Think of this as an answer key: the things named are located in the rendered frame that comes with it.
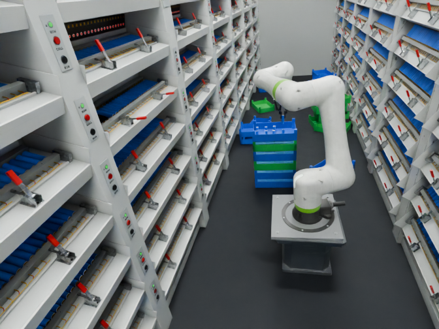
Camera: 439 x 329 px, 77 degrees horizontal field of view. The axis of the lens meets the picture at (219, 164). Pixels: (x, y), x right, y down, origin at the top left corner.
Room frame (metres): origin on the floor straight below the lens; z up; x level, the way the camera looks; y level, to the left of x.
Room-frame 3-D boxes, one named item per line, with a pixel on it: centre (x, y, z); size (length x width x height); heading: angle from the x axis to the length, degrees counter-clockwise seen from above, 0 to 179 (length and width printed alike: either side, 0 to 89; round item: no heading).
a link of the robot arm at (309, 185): (1.03, -0.41, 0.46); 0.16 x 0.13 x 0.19; 97
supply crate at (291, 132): (1.78, -0.42, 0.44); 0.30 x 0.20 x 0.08; 77
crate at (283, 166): (1.78, -0.42, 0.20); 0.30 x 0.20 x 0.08; 77
